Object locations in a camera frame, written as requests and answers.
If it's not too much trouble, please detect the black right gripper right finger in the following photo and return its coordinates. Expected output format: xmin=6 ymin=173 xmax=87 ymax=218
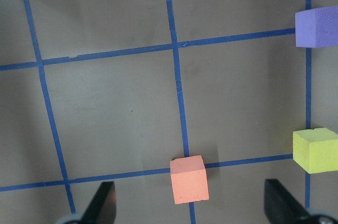
xmin=264 ymin=179 xmax=312 ymax=224

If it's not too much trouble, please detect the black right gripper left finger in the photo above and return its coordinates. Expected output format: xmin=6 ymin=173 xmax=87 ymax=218
xmin=80 ymin=181 xmax=117 ymax=224

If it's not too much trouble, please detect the yellow foam block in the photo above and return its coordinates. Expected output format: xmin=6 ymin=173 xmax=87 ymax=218
xmin=293 ymin=128 xmax=337 ymax=174

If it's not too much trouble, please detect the orange block near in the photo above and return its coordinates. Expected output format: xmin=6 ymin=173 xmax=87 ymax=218
xmin=170 ymin=155 xmax=210 ymax=204

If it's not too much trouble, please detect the purple block right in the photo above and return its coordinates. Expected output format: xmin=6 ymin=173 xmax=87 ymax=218
xmin=295 ymin=6 xmax=337 ymax=48

